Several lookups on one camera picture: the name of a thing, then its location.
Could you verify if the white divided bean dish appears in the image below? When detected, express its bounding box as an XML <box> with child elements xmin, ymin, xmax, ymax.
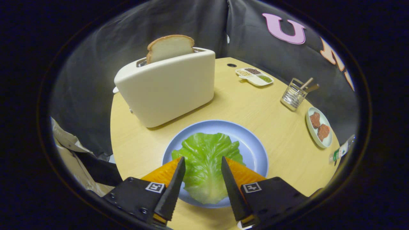
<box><xmin>235</xmin><ymin>67</ymin><xmax>274</xmax><ymax>87</ymax></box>

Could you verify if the black backdrop cloth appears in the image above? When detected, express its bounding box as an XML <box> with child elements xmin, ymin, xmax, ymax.
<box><xmin>48</xmin><ymin>0</ymin><xmax>360</xmax><ymax>160</ymax></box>

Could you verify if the metal wire utensil holder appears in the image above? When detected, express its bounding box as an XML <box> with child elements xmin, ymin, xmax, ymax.
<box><xmin>281</xmin><ymin>78</ymin><xmax>308</xmax><ymax>111</ymax></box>

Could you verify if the green lettuce leaf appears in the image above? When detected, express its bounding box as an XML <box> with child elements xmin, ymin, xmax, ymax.
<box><xmin>171</xmin><ymin>133</ymin><xmax>246</xmax><ymax>205</ymax></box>

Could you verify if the brown fried meat piece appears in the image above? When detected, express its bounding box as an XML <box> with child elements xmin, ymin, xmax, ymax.
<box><xmin>309</xmin><ymin>112</ymin><xmax>321</xmax><ymax>129</ymax></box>
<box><xmin>317</xmin><ymin>124</ymin><xmax>330</xmax><ymax>142</ymax></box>

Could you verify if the pale green plate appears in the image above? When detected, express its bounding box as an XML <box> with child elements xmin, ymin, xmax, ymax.
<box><xmin>306</xmin><ymin>107</ymin><xmax>333</xmax><ymax>149</ymax></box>

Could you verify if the white toaster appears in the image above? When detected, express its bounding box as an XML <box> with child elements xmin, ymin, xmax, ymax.
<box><xmin>112</xmin><ymin>47</ymin><xmax>216</xmax><ymax>128</ymax></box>

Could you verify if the clear water bottle green label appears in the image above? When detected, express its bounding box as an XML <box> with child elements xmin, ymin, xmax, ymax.
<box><xmin>329</xmin><ymin>134</ymin><xmax>356</xmax><ymax>163</ymax></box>

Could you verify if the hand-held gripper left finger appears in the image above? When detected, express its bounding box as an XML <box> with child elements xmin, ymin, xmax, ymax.
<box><xmin>102</xmin><ymin>157</ymin><xmax>186</xmax><ymax>227</ymax></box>

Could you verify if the blue plate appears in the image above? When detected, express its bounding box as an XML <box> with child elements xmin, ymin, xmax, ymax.
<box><xmin>162</xmin><ymin>120</ymin><xmax>269</xmax><ymax>209</ymax></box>

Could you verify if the plain toast bread slice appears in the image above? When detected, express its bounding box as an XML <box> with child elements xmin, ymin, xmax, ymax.
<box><xmin>146</xmin><ymin>34</ymin><xmax>195</xmax><ymax>64</ymax></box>

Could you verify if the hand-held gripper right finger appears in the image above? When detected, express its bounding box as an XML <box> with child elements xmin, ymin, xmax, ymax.
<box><xmin>221</xmin><ymin>156</ymin><xmax>310</xmax><ymax>229</ymax></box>

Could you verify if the beige cloth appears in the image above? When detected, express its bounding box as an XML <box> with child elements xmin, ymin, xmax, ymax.
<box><xmin>51</xmin><ymin>117</ymin><xmax>114</xmax><ymax>197</ymax></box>

